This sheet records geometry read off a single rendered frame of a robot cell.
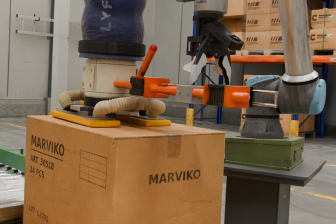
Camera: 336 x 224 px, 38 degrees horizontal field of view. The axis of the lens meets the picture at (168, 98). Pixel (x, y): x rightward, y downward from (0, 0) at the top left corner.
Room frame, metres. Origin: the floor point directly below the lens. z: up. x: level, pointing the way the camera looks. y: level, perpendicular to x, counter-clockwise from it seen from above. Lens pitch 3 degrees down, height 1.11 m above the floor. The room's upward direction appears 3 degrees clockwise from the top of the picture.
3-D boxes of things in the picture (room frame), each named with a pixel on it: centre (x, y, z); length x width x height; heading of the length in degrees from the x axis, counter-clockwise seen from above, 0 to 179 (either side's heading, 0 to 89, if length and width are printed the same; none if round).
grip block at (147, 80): (1.43, 0.06, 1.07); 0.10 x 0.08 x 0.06; 125
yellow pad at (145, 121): (1.69, 0.12, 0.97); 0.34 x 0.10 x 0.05; 35
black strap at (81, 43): (1.64, 0.19, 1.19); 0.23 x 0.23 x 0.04
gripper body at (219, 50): (1.34, -0.10, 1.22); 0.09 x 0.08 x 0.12; 42
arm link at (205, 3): (1.33, -0.10, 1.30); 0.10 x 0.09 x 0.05; 132
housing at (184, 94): (1.26, -0.07, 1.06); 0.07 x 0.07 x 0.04; 35
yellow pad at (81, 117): (1.59, 0.28, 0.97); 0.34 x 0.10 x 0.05; 35
